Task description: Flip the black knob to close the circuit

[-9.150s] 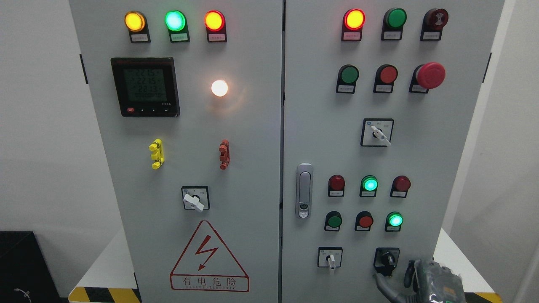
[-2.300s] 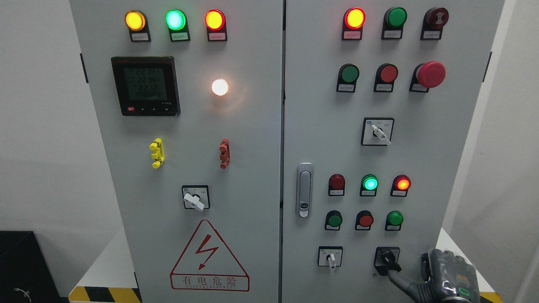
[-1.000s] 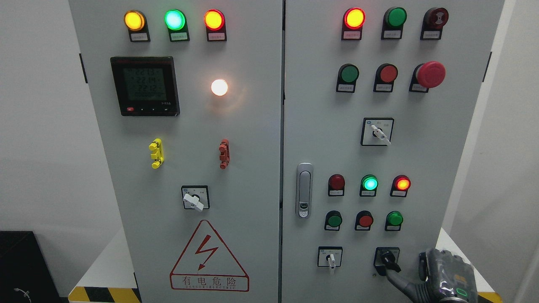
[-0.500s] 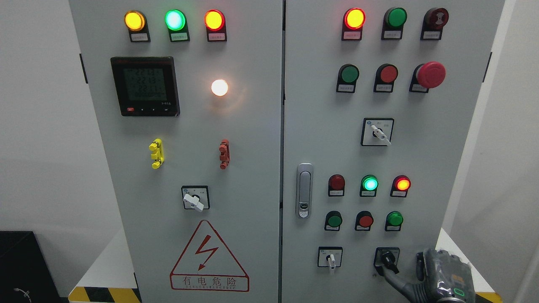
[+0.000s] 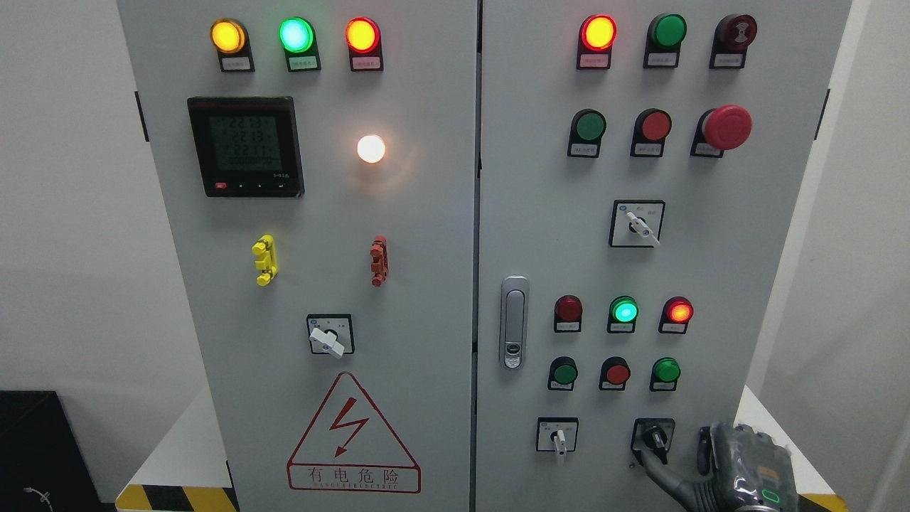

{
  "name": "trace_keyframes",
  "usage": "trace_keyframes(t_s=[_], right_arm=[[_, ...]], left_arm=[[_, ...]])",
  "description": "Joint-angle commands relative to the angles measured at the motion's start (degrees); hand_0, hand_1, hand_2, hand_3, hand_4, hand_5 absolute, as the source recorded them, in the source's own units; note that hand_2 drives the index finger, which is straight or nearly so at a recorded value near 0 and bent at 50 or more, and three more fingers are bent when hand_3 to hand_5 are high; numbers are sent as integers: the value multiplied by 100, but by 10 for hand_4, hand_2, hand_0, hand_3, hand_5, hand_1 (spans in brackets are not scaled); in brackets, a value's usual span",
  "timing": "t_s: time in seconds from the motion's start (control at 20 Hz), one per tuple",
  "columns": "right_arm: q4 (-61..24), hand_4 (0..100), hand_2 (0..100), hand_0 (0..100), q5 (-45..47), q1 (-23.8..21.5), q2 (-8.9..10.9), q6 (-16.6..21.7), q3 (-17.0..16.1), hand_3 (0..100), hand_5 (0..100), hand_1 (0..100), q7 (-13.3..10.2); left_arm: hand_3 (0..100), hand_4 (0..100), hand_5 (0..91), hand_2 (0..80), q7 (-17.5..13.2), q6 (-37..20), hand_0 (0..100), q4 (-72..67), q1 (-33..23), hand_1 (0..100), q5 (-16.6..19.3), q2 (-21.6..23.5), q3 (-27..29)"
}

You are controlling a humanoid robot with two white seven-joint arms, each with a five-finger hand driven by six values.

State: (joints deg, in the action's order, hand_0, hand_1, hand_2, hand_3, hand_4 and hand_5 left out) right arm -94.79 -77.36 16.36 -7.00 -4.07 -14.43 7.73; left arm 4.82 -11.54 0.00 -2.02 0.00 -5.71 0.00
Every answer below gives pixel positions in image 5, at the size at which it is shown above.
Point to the black rotary knob switch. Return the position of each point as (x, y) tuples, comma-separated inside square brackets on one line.
[(653, 435)]

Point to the red terminal connector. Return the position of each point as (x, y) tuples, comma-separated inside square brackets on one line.
[(380, 264)]

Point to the dark red indicator light left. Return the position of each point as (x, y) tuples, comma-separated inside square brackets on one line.
[(568, 314)]

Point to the white glowing indicator light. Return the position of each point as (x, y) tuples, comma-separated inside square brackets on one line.
[(371, 149)]

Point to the green push button lower left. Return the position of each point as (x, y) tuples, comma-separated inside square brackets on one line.
[(563, 374)]

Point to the green push button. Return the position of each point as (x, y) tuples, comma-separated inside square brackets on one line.
[(664, 35), (563, 374)]

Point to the grey cabinet left door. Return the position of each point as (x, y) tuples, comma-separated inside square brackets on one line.
[(413, 334)]

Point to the grey cabinet door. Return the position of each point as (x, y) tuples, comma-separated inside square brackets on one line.
[(413, 334), (547, 217)]

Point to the green lit indicator light middle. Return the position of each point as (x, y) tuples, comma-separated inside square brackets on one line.
[(623, 314)]

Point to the green push button second row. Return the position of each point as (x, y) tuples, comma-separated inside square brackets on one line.
[(587, 129)]

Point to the yellow terminal connector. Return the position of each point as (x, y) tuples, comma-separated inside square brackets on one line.
[(265, 263)]

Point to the red push button lower middle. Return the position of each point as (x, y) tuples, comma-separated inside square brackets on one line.
[(614, 374)]

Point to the grey cabinet right door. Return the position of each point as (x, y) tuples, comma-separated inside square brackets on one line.
[(547, 217)]

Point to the red high voltage warning sticker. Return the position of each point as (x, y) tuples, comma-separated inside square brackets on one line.
[(350, 446)]

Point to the black digital power meter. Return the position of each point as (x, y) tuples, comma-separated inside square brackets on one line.
[(247, 147)]

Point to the red push button second row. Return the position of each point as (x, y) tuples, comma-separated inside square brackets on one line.
[(650, 130)]

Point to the red-orange indicator light left door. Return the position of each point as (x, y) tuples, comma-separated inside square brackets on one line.
[(363, 38)]

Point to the green illuminated button lower right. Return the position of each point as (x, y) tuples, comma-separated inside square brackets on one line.
[(665, 375)]

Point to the red indicator light top right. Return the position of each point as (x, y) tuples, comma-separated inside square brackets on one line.
[(596, 37)]

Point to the green indicator light top left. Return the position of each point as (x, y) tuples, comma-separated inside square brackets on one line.
[(301, 50)]

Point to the red emergency stop button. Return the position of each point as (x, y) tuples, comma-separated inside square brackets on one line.
[(720, 129)]

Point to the green push button top right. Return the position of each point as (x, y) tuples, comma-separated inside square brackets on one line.
[(664, 35)]

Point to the yellow indicator light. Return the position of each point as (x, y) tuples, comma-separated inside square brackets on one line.
[(230, 39)]

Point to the dark red buzzer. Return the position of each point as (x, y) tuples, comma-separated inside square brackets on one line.
[(732, 37)]

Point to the black box lower left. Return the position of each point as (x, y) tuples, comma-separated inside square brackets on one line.
[(41, 465)]

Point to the silver door lock handle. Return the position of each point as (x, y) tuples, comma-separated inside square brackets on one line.
[(514, 293)]

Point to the white selector switch left door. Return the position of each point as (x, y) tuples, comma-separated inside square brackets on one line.
[(331, 334)]

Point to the white selector switch upper right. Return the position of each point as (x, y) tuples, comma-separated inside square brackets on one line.
[(636, 223)]

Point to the white selector switch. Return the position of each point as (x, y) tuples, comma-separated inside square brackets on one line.
[(636, 223), (557, 434)]

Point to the white selector switch lower right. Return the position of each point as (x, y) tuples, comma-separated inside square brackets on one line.
[(557, 434)]

